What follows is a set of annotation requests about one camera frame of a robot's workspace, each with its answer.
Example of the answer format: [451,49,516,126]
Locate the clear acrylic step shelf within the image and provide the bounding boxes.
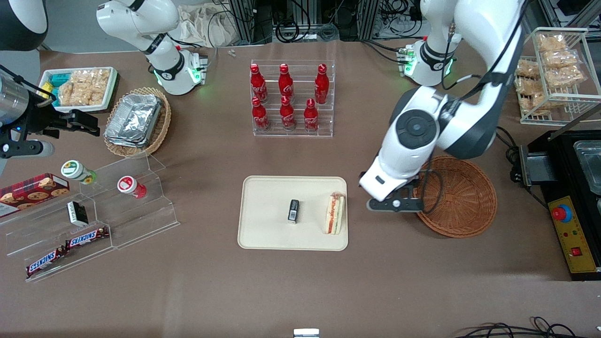
[0,154,180,283]

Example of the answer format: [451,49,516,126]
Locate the Snickers chocolate bar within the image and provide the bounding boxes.
[26,246,69,279]
[66,227,110,250]

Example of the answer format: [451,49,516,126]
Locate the white cloth bag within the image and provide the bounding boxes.
[178,4,246,47]

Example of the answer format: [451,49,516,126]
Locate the black arm-mounted cable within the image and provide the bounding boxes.
[420,0,529,215]

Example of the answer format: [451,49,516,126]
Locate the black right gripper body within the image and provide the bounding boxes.
[19,101,72,141]

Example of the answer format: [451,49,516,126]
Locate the white snack container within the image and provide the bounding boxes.
[38,67,119,113]

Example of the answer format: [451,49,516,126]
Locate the black loose cables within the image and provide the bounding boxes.
[455,317,601,338]

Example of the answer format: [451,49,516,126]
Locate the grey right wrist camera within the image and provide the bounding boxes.
[0,140,55,159]

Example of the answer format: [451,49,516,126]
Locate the red cola bottle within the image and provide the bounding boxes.
[304,98,320,133]
[315,63,330,105]
[250,63,268,104]
[252,96,270,132]
[280,95,296,131]
[278,63,295,101]

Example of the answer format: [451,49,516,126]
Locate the aluminium frame post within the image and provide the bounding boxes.
[229,0,257,46]
[356,0,381,41]

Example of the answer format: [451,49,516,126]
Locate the black appliance power cable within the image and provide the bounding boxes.
[497,126,549,210]

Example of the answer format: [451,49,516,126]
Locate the oval light wicker basket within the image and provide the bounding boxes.
[103,87,172,158]

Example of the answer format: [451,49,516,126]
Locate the black coiled cable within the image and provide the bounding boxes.
[275,19,301,44]

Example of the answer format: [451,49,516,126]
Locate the red lidded cup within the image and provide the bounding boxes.
[117,176,147,199]

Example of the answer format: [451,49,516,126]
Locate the round brown wicker basket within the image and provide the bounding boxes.
[413,156,497,238]

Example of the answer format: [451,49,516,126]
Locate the steel appliance pan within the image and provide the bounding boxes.
[573,140,601,196]

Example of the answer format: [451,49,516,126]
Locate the triangle sandwich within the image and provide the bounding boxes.
[324,192,346,235]

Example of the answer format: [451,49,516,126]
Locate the clear acrylic bottle rack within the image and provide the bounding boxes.
[250,60,335,138]

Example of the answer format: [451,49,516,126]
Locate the small black white box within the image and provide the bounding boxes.
[67,201,89,227]

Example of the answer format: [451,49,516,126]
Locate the bagged rice crackers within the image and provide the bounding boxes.
[57,69,111,107]

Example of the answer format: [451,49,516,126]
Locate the stacked aluminium foil trays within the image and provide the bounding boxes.
[104,94,163,149]

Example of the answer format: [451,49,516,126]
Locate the grey metal bar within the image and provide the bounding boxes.
[547,106,601,142]

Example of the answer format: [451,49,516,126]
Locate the yellow control panel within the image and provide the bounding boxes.
[548,196,597,274]

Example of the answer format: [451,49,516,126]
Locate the teal snack packet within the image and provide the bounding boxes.
[42,70,71,88]

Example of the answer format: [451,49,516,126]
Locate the black metal countertop appliance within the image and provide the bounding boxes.
[519,129,601,282]

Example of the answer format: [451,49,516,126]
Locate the white wire shelf rack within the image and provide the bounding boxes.
[516,27,601,125]

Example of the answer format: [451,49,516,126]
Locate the red plaid cookie box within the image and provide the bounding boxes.
[0,173,70,218]

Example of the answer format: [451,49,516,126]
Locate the cream rectangular tray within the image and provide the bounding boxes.
[237,176,349,252]

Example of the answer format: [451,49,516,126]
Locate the green sunflower-lid cup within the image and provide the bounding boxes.
[61,160,97,185]

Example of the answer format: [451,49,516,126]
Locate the clear bag of crackers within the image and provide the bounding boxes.
[538,34,567,52]
[545,66,586,89]
[516,60,541,78]
[521,92,546,121]
[542,49,581,69]
[514,77,540,95]

